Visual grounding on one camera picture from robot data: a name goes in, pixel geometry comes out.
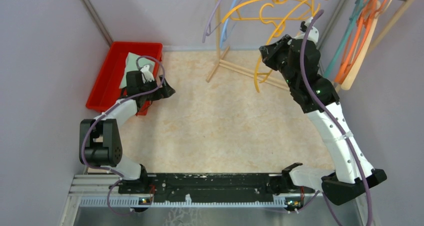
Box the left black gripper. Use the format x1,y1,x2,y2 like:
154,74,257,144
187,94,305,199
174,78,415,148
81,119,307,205
139,74,175,101

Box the light blue plastic hanger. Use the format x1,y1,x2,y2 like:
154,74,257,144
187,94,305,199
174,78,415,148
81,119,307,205
219,0,263,49

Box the orange plastic hanger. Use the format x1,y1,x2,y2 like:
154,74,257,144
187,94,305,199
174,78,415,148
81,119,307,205
326,0,392,90
334,0,378,85

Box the lilac plastic hanger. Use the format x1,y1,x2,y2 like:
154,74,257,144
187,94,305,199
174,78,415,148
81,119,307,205
201,0,247,47

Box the teal plastic hanger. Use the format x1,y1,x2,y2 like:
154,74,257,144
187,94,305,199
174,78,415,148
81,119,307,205
322,0,369,79

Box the beige plastic hanger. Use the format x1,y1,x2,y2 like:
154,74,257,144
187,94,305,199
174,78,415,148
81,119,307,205
338,0,392,90

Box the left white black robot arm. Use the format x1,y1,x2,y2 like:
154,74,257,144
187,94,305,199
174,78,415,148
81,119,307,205
79,71,175,194

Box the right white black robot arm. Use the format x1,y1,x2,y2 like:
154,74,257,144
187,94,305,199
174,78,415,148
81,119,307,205
259,35,387,206

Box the light green folded cloth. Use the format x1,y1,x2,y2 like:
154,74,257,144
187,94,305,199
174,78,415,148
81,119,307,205
119,52,155,89

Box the red plastic tray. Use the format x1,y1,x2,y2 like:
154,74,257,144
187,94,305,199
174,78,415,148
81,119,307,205
85,41,163,113

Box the wooden clothes rack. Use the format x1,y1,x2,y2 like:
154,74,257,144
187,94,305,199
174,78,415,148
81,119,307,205
206,0,415,91

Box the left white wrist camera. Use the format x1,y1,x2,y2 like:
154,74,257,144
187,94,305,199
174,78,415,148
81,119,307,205
139,64,155,83

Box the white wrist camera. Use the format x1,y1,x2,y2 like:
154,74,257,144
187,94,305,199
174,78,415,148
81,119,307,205
139,64,155,83
297,16,319,44

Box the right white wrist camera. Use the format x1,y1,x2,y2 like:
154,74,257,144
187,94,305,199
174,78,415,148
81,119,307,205
297,16,319,44

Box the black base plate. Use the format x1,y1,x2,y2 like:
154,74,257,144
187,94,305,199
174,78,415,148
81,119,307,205
118,173,301,203

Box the aluminium frame rail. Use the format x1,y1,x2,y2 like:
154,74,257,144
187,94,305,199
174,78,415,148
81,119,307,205
70,173,316,208

